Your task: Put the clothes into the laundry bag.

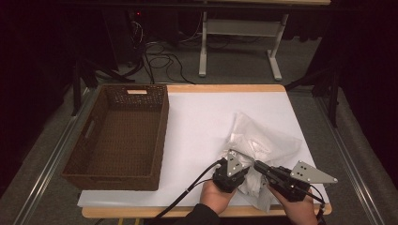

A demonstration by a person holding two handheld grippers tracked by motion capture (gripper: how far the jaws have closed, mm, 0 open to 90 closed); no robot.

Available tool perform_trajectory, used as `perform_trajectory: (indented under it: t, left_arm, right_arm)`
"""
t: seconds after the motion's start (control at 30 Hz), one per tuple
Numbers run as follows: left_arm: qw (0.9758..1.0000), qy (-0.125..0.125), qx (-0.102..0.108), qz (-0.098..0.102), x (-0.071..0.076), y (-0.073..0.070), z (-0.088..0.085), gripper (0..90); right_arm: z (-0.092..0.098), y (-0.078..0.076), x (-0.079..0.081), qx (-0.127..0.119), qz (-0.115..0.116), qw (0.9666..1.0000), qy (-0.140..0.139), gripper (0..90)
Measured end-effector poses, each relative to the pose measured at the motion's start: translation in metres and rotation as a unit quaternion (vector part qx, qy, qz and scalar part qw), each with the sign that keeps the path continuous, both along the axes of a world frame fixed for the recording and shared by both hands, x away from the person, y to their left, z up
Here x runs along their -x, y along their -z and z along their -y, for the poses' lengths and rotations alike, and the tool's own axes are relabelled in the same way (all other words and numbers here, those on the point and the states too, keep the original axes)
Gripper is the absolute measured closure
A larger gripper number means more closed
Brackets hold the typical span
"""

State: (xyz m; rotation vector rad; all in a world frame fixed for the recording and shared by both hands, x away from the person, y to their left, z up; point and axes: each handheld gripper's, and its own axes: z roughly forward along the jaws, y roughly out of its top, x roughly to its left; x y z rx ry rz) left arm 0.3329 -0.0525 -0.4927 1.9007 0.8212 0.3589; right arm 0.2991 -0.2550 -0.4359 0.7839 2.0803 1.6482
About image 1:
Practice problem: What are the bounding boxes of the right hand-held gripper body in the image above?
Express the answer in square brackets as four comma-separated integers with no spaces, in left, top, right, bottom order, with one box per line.
[267,160,339,203]

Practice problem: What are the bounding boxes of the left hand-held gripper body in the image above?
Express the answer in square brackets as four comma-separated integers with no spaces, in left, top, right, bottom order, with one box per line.
[212,149,252,193]

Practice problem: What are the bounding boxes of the white garment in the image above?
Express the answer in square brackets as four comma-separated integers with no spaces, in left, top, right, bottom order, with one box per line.
[223,132,276,201]

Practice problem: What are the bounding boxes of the clear plastic zip bag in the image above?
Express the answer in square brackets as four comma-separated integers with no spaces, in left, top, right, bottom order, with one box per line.
[220,112,304,214]

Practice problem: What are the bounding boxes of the brown woven basket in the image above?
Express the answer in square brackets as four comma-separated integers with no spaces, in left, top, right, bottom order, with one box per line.
[61,83,170,192]

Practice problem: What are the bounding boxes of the person's left hand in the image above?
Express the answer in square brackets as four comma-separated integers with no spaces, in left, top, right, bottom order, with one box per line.
[200,179,237,216]

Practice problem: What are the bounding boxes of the person's right hand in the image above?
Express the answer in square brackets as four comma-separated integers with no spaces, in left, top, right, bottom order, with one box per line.
[270,187,319,225]

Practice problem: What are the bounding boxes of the white table cover sheet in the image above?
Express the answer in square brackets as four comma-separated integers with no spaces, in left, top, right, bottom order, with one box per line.
[76,91,330,208]

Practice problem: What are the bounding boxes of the black metal stand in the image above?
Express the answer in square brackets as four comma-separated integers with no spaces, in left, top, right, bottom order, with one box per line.
[283,66,342,128]
[70,58,136,117]

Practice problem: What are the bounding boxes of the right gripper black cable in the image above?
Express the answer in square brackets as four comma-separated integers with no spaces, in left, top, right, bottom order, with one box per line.
[309,184,329,225]

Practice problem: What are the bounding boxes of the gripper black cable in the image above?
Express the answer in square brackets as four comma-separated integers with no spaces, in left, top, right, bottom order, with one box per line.
[309,184,329,225]
[153,158,225,225]

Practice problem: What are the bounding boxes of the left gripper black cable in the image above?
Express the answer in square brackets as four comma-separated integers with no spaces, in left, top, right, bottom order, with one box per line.
[153,158,225,225]

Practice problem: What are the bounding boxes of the metal floor rail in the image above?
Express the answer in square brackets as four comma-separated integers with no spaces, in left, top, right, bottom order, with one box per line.
[10,86,101,225]
[314,97,387,225]

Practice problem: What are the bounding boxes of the black floor cables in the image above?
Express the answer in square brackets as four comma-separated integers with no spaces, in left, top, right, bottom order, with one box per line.
[130,18,197,85]

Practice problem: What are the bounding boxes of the white desk frame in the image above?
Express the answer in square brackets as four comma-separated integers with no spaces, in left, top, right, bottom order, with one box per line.
[193,0,332,83]

